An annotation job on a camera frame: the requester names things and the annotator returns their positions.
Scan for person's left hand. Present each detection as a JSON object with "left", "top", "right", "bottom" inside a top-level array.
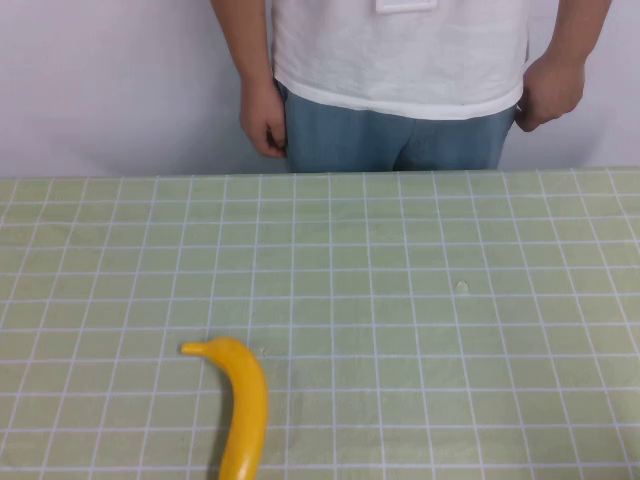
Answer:
[{"left": 514, "top": 53, "right": 586, "bottom": 133}]

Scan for person's right hand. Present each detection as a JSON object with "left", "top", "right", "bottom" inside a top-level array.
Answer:
[{"left": 238, "top": 79, "right": 290, "bottom": 160}]

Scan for yellow plastic banana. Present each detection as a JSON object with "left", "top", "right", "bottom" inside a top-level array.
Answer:
[{"left": 180, "top": 337, "right": 270, "bottom": 480}]

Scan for person's left forearm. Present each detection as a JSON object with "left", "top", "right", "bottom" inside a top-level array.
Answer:
[{"left": 542, "top": 0, "right": 615, "bottom": 67}]

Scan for person's right forearm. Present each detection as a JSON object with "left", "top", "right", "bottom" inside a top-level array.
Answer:
[{"left": 208, "top": 0, "right": 277, "bottom": 89}]

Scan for blue jeans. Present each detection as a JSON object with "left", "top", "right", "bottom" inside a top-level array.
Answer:
[{"left": 275, "top": 82, "right": 519, "bottom": 174}]

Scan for white t-shirt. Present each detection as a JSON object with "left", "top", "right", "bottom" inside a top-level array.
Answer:
[{"left": 269, "top": 0, "right": 531, "bottom": 121}]

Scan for white name badge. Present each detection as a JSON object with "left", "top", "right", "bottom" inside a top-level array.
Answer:
[{"left": 374, "top": 0, "right": 439, "bottom": 14}]

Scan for green checkered tablecloth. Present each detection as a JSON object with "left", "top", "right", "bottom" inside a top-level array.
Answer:
[{"left": 0, "top": 166, "right": 640, "bottom": 480}]

